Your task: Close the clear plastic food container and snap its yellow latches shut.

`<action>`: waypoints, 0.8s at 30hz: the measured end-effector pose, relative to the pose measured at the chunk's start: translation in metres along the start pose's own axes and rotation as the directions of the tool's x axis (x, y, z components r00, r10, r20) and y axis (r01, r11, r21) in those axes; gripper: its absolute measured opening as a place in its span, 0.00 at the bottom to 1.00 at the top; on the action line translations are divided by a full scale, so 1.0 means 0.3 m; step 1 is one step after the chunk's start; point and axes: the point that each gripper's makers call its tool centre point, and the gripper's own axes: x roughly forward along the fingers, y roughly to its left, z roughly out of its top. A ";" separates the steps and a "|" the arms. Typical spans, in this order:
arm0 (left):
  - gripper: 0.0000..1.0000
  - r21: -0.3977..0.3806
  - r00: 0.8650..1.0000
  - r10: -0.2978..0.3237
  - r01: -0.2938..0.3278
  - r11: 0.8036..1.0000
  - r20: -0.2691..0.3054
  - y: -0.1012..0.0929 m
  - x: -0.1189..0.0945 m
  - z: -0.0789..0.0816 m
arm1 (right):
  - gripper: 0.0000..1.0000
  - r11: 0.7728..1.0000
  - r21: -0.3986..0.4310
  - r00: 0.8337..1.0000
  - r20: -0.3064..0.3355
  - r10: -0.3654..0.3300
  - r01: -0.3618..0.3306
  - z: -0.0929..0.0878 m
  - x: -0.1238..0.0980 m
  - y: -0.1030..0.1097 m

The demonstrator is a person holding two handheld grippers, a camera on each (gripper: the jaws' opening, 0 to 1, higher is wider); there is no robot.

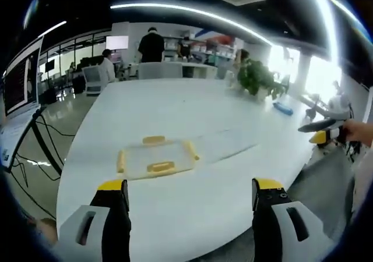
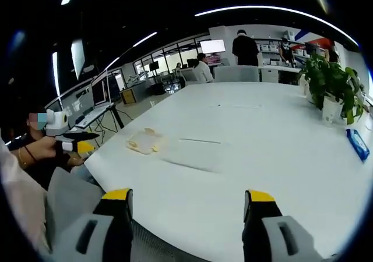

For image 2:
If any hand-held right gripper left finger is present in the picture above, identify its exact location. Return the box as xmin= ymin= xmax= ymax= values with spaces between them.
xmin=54 ymin=187 xmax=134 ymax=262

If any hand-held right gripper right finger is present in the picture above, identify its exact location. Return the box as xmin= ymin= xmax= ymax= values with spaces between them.
xmin=241 ymin=189 xmax=325 ymax=262

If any person's left hand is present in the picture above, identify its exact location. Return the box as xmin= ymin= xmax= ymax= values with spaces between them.
xmin=43 ymin=136 xmax=59 ymax=160

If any white keyboard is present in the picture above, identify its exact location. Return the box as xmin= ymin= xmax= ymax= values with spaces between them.
xmin=75 ymin=104 xmax=113 ymax=128

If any desk with black legs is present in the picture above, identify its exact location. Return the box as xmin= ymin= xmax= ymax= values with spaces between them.
xmin=74 ymin=101 xmax=125 ymax=132

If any grey chair backrest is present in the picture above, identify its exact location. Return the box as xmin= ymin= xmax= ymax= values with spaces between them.
xmin=45 ymin=168 xmax=105 ymax=253

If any computer monitor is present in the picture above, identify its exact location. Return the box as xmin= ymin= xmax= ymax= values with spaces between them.
xmin=91 ymin=72 xmax=111 ymax=108

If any black mesh chair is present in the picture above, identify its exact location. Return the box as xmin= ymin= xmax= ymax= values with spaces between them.
xmin=129 ymin=222 xmax=212 ymax=262

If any brown box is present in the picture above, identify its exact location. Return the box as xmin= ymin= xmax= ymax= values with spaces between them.
xmin=119 ymin=87 xmax=138 ymax=105

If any clear plastic bag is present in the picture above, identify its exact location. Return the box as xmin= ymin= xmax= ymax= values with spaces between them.
xmin=126 ymin=127 xmax=169 ymax=155

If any person's white clothing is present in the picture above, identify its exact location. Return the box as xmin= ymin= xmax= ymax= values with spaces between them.
xmin=0 ymin=132 xmax=49 ymax=253

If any grey monitor back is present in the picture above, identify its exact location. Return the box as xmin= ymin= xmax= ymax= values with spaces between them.
xmin=180 ymin=67 xmax=196 ymax=84

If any blue wet wipes pack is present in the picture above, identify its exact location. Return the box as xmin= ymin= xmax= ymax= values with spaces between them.
xmin=345 ymin=128 xmax=371 ymax=163

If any large green potted plant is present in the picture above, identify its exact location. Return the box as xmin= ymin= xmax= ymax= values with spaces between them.
xmin=316 ymin=65 xmax=368 ymax=127

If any grey chair back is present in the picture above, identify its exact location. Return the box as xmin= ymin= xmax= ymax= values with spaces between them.
xmin=213 ymin=65 xmax=261 ymax=83

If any white counter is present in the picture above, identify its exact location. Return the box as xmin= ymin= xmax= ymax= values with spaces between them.
xmin=258 ymin=65 xmax=301 ymax=85

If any small green potted plant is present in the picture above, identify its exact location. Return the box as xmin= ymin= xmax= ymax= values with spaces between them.
xmin=297 ymin=52 xmax=330 ymax=104

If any shelf with white bins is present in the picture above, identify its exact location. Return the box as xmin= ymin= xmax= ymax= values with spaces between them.
xmin=255 ymin=36 xmax=308 ymax=68

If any long curved ceiling light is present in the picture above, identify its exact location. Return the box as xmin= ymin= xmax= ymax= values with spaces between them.
xmin=194 ymin=5 xmax=360 ymax=47

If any black hair tie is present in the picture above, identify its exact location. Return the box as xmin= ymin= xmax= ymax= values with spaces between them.
xmin=23 ymin=144 xmax=38 ymax=162

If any gold bracelet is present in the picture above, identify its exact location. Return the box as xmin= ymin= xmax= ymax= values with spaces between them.
xmin=17 ymin=147 xmax=27 ymax=167

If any white wall screen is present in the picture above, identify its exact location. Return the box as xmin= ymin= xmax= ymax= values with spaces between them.
xmin=199 ymin=39 xmax=227 ymax=54

